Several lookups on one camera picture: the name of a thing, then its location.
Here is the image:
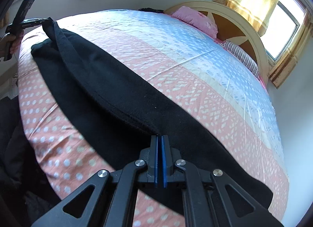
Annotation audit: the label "left hand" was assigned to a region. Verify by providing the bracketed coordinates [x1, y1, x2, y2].
[0, 31, 24, 57]

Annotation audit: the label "black pants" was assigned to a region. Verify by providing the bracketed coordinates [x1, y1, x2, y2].
[31, 20, 273, 208]

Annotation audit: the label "cream wooden headboard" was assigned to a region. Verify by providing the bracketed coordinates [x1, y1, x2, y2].
[165, 0, 269, 83]

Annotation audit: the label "polka dot bed sheet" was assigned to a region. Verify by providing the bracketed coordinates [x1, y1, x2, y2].
[18, 10, 289, 220]

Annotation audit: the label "yellow curtain right side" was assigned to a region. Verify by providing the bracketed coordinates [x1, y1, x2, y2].
[268, 8, 312, 89]

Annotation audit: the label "pink pillow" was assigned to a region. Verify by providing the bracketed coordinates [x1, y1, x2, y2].
[172, 6, 218, 39]

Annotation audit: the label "striped pillow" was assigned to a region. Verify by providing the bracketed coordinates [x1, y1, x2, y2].
[221, 41, 260, 80]

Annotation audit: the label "black item behind bed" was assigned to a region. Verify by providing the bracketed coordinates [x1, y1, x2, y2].
[139, 8, 164, 14]

